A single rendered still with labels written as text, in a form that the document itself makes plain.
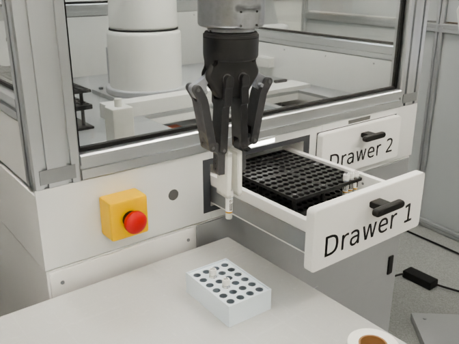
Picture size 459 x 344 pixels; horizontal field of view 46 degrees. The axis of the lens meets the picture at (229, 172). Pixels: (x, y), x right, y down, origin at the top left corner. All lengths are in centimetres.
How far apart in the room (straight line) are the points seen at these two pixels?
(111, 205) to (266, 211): 27
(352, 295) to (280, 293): 65
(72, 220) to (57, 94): 22
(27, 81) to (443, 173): 238
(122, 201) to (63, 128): 15
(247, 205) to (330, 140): 34
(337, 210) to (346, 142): 44
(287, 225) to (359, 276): 67
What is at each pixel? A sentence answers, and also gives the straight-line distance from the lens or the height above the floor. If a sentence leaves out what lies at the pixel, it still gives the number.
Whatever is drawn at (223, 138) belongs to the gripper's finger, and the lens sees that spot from 76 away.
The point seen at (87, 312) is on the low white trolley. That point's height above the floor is 76.
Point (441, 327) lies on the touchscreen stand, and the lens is 223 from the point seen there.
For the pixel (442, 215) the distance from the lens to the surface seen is 301.
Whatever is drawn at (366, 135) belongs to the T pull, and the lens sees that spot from 132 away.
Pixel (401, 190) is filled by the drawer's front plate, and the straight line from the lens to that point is 101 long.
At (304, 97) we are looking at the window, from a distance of 122.
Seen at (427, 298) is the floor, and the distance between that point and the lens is 245.
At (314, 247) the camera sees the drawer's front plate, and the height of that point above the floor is 87.
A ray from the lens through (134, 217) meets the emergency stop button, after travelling 92.
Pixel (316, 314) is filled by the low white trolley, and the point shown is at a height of 76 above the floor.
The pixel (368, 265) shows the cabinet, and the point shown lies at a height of 50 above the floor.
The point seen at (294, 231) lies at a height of 87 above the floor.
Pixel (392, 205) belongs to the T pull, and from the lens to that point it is 94.
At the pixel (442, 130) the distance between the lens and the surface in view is 291.
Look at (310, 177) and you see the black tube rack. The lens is 107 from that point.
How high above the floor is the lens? 127
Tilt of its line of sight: 20 degrees down
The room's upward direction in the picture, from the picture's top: straight up
